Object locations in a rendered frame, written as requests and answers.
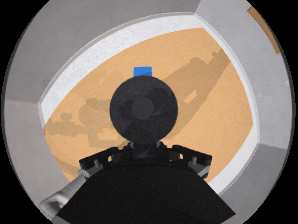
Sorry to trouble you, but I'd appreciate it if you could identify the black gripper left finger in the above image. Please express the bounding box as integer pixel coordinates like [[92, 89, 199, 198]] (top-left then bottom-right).
[[79, 142, 135, 180]]

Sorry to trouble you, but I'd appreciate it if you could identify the blue kettle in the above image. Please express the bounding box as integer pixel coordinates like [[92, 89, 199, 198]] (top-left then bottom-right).
[[109, 66, 178, 158]]

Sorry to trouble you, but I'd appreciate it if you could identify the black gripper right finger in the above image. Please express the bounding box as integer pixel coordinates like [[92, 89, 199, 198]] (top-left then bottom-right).
[[154, 141, 212, 179]]

